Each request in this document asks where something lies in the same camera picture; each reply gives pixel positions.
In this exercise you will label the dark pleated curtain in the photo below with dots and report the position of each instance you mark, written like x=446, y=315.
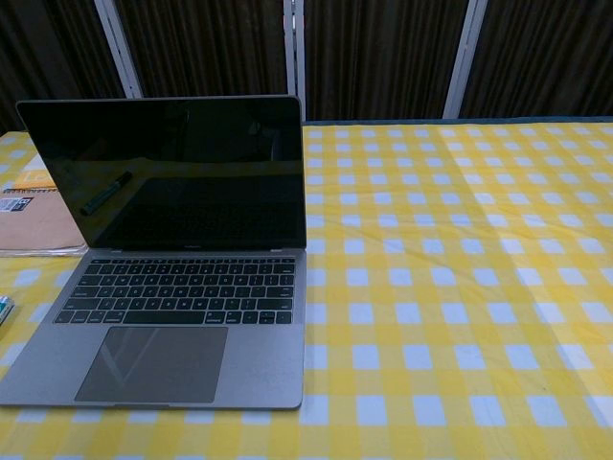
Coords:
x=383, y=52

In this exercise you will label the grey open laptop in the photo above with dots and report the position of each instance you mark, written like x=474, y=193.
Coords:
x=191, y=297

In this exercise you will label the small green white box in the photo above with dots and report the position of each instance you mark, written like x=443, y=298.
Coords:
x=6, y=309

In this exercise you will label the brown cardboard notebook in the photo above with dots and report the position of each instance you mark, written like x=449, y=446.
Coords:
x=38, y=220

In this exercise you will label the yellow white checkered tablecloth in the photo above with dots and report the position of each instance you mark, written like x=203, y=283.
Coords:
x=431, y=287

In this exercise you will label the white metal frame post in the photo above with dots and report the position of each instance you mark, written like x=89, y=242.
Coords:
x=293, y=48
x=462, y=52
x=119, y=43

